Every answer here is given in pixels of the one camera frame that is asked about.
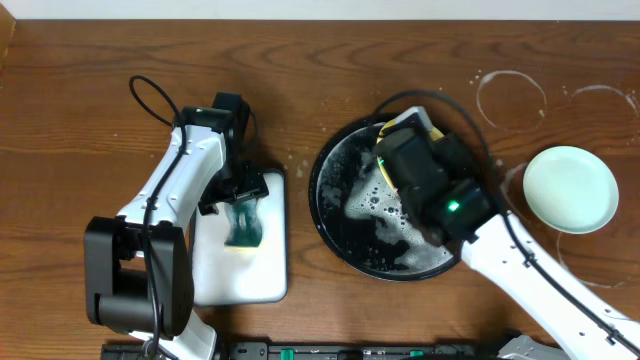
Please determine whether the light green plate top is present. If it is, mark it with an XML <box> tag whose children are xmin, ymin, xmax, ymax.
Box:
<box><xmin>523</xmin><ymin>146</ymin><xmax>620</xmax><ymax>234</ymax></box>

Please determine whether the round black tray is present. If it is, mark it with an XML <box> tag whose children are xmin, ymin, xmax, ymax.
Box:
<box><xmin>309</xmin><ymin>113</ymin><xmax>460</xmax><ymax>282</ymax></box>

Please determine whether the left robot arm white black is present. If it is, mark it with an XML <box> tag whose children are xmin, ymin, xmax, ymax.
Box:
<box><xmin>84</xmin><ymin>101</ymin><xmax>268</xmax><ymax>359</ymax></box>

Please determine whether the rectangular soapy water tray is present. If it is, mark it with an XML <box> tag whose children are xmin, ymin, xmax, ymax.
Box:
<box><xmin>191</xmin><ymin>171</ymin><xmax>287</xmax><ymax>307</ymax></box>

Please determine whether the green yellow sponge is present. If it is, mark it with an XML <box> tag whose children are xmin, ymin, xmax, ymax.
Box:
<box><xmin>224</xmin><ymin>199</ymin><xmax>263</xmax><ymax>250</ymax></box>

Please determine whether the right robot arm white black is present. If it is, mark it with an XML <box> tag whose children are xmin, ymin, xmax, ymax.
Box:
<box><xmin>422</xmin><ymin>138</ymin><xmax>639</xmax><ymax>359</ymax></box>

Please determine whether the black base rail bottom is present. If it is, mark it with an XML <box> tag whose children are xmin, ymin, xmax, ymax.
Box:
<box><xmin>99</xmin><ymin>339</ymin><xmax>501</xmax><ymax>360</ymax></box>

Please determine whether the yellow plate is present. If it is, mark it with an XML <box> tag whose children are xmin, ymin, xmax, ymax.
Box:
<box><xmin>376</xmin><ymin>119</ymin><xmax>444</xmax><ymax>192</ymax></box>

